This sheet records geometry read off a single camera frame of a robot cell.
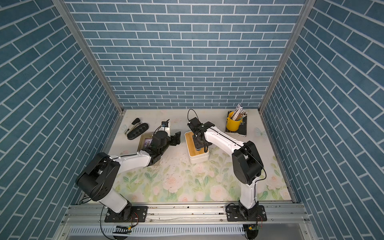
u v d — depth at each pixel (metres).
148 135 0.94
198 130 0.64
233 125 1.00
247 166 0.49
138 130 1.04
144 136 0.93
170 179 0.86
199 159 0.87
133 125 1.05
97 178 0.45
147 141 0.94
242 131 1.06
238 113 0.98
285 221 0.72
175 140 0.82
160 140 0.69
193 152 0.85
